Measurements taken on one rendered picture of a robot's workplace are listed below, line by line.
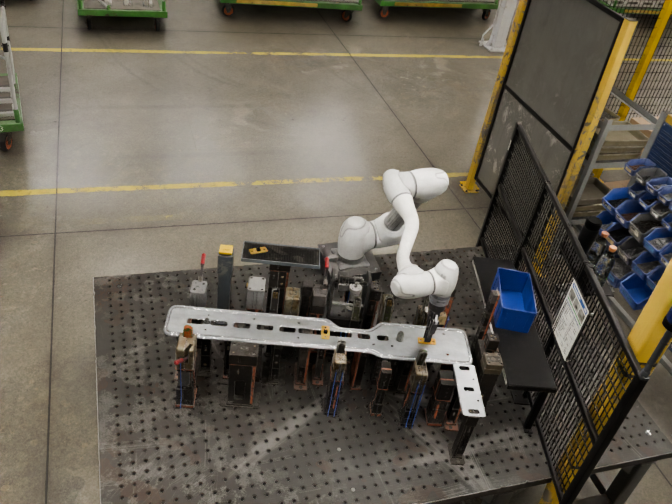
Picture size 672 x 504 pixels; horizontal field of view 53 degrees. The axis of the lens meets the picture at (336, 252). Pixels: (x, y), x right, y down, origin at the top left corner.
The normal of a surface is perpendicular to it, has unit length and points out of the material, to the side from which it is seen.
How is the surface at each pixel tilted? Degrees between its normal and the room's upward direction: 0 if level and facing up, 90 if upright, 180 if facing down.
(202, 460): 0
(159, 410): 0
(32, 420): 0
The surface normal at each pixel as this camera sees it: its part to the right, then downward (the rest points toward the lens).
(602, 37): -0.95, 0.07
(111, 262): 0.14, -0.78
